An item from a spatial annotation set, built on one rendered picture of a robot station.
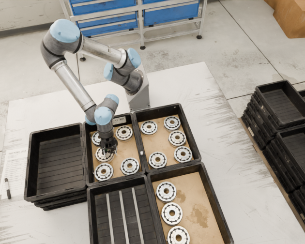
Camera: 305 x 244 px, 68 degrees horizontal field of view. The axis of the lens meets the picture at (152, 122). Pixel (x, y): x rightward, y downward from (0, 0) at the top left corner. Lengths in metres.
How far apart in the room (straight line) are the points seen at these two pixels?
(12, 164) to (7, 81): 1.87
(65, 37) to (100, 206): 0.83
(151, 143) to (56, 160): 0.56
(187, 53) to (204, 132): 1.82
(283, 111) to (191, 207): 1.27
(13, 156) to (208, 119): 1.32
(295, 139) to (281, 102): 0.33
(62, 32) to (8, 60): 2.63
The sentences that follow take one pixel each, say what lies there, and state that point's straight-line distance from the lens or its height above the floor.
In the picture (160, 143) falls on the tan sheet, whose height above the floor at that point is 0.83.
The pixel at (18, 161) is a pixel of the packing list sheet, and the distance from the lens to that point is 1.70.
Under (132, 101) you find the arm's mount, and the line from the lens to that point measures 1.59.
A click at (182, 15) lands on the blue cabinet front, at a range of 3.23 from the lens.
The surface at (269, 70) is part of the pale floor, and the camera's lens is 3.26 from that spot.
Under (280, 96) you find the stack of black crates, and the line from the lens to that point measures 2.27.
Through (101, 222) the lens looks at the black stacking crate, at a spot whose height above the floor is 0.83.
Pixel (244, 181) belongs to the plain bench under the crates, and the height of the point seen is 0.70.
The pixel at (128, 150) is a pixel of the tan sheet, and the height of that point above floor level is 0.83.
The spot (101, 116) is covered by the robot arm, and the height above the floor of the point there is 1.21.
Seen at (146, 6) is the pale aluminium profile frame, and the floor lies 0.60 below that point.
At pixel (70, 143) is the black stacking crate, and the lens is 1.46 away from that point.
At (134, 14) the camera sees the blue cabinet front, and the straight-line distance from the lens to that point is 3.04.
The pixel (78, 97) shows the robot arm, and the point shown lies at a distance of 1.22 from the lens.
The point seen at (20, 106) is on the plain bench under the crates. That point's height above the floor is 0.70.
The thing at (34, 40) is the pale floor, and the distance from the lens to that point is 3.93.
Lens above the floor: 2.02
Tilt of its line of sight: 56 degrees down
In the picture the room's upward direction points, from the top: 3 degrees counter-clockwise
